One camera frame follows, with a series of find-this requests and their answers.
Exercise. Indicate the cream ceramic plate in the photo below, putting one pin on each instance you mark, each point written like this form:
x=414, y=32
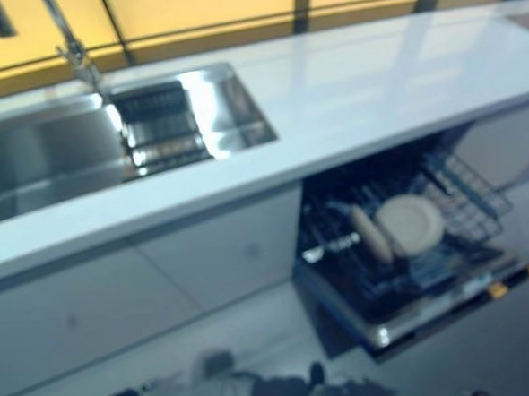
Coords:
x=412, y=225
x=372, y=236

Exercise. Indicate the open dishwasher door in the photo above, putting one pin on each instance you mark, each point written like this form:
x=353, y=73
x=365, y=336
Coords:
x=411, y=319

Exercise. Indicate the white glossy cabinet door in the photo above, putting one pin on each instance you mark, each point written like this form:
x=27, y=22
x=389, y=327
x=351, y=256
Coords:
x=52, y=318
x=227, y=254

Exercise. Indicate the black steel roll-up rack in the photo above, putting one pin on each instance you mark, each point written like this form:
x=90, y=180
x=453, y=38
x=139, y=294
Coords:
x=161, y=128

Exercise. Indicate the stainless steel sink basin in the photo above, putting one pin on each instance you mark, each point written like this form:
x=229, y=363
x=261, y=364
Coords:
x=42, y=157

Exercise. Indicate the chrome pull-down kitchen faucet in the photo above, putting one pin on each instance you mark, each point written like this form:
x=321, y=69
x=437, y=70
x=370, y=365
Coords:
x=74, y=57

